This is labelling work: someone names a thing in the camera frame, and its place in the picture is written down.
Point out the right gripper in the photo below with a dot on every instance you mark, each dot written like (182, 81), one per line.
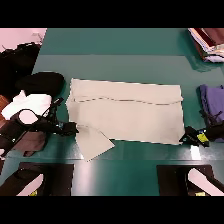
(198, 137)

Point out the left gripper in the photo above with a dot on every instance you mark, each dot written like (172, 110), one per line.
(68, 128)

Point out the cream T-shirt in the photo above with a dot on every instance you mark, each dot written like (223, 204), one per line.
(133, 116)

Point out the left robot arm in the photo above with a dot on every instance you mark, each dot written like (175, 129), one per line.
(12, 134)

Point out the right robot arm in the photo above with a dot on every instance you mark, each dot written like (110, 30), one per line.
(204, 182)

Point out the brown garment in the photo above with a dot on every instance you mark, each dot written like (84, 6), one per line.
(33, 141)

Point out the purple garment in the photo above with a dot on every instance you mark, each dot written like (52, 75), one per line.
(213, 98)

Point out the white garment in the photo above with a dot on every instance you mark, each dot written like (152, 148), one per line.
(33, 101)

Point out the black garment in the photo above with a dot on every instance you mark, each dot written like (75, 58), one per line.
(41, 82)
(16, 65)

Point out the heap of clothes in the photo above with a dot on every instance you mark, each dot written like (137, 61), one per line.
(213, 53)

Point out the dark red garment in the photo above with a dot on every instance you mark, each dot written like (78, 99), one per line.
(213, 35)

